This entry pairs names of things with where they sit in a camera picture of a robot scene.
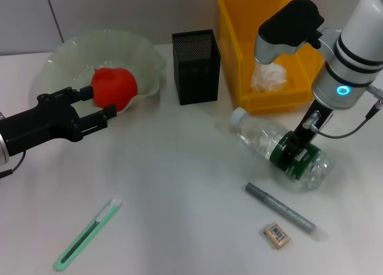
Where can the black mesh pen holder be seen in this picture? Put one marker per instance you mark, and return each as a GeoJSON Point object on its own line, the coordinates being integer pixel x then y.
{"type": "Point", "coordinates": [197, 83]}

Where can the white paper ball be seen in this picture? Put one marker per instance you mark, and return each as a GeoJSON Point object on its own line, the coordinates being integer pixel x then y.
{"type": "Point", "coordinates": [269, 77]}

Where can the clear green-label water bottle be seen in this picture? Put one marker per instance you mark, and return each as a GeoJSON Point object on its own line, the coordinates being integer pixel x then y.
{"type": "Point", "coordinates": [257, 137]}

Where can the red tomato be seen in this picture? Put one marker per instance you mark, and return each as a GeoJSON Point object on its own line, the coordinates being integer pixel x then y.
{"type": "Point", "coordinates": [115, 86]}

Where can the mint green utility knife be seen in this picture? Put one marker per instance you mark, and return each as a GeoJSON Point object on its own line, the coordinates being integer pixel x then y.
{"type": "Point", "coordinates": [86, 234]}

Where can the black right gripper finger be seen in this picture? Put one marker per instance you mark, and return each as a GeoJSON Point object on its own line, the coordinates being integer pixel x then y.
{"type": "Point", "coordinates": [285, 156]}
{"type": "Point", "coordinates": [300, 144]}

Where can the black silver wrist camera housing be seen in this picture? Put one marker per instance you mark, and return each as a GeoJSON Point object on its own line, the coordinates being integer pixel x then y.
{"type": "Point", "coordinates": [287, 26]}

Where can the grey marker pen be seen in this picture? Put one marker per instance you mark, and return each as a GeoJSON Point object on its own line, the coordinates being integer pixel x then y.
{"type": "Point", "coordinates": [281, 210]}

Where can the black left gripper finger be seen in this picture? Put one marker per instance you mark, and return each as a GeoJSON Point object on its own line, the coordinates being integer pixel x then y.
{"type": "Point", "coordinates": [109, 113]}
{"type": "Point", "coordinates": [86, 92]}

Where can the beige barcode eraser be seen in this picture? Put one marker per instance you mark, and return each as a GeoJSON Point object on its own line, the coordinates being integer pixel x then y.
{"type": "Point", "coordinates": [276, 235]}

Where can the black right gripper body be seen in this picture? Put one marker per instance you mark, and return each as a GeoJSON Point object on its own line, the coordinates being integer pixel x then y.
{"type": "Point", "coordinates": [311, 125]}

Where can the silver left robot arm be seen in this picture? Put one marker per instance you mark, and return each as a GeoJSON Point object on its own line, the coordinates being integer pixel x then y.
{"type": "Point", "coordinates": [3, 149]}

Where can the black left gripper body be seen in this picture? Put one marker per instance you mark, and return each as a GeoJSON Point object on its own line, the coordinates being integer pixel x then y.
{"type": "Point", "coordinates": [39, 125]}

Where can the pale green wavy fruit plate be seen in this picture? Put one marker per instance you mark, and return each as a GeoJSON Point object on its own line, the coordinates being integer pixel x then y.
{"type": "Point", "coordinates": [74, 56]}

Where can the yellow plastic bin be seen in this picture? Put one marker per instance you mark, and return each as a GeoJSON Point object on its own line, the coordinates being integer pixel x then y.
{"type": "Point", "coordinates": [236, 47]}

